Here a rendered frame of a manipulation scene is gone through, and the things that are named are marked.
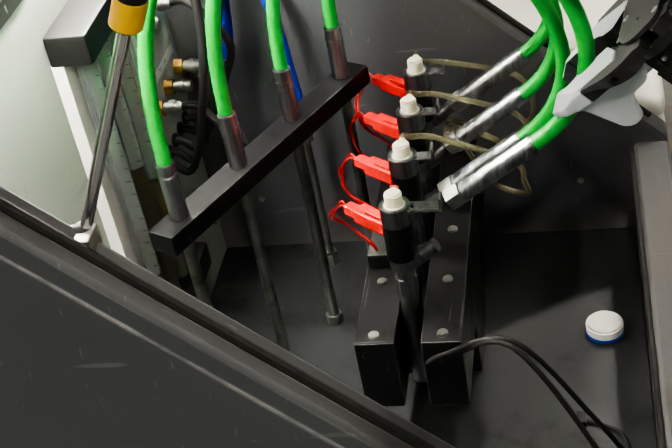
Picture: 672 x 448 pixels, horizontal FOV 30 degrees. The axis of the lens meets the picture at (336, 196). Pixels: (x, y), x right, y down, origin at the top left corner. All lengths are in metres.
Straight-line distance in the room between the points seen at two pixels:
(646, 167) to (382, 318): 0.37
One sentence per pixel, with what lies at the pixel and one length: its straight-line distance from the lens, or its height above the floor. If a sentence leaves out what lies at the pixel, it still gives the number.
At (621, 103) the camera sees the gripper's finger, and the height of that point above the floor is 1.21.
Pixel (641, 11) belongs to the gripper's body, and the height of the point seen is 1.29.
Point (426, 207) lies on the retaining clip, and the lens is 1.11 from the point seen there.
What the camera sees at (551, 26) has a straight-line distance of 1.10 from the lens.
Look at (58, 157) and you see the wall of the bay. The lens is 1.12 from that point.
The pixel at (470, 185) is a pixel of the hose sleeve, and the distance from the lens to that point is 1.09.
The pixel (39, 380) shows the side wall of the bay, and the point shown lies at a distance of 0.83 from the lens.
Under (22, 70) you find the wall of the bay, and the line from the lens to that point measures 1.07.
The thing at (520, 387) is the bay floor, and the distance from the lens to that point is 1.31.
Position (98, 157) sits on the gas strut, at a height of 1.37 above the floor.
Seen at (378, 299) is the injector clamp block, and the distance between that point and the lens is 1.21.
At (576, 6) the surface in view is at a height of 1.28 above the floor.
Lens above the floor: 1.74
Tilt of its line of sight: 34 degrees down
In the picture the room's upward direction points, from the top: 11 degrees counter-clockwise
